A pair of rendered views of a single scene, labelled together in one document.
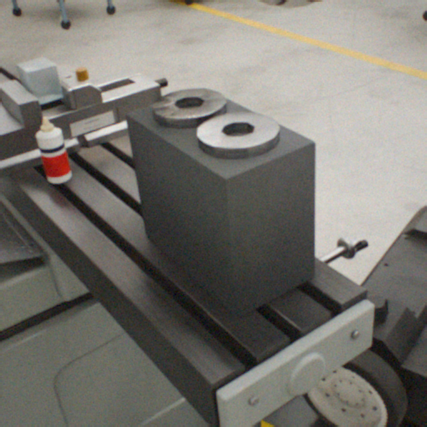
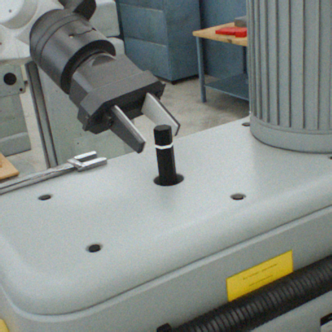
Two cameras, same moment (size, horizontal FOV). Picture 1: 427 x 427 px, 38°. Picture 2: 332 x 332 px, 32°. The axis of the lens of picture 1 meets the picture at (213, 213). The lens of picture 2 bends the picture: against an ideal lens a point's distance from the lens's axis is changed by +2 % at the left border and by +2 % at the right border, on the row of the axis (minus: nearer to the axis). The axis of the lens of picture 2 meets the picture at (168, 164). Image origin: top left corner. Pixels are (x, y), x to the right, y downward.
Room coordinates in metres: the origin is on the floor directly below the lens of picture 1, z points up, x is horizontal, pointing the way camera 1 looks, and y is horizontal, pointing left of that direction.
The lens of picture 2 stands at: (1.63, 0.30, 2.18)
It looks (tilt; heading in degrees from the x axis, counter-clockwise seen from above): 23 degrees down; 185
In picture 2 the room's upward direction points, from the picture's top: 6 degrees counter-clockwise
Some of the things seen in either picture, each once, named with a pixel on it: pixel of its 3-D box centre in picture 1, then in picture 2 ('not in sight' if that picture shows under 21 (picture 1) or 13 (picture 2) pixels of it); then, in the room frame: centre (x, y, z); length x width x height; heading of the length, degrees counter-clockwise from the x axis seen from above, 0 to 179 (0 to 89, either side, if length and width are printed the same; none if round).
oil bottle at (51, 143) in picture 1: (52, 148); not in sight; (0.92, 0.25, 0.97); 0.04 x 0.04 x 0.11
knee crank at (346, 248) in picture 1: (334, 254); not in sight; (1.18, -0.27, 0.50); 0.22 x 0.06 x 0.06; 122
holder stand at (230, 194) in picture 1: (219, 190); not in sight; (0.66, -0.01, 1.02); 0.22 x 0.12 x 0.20; 31
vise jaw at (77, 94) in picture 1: (72, 86); not in sight; (1.09, 0.23, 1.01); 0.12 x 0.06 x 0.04; 30
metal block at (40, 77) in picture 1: (39, 80); not in sight; (1.06, 0.28, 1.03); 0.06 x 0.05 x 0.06; 30
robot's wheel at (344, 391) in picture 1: (350, 390); not in sight; (0.77, -0.22, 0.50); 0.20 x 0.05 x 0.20; 51
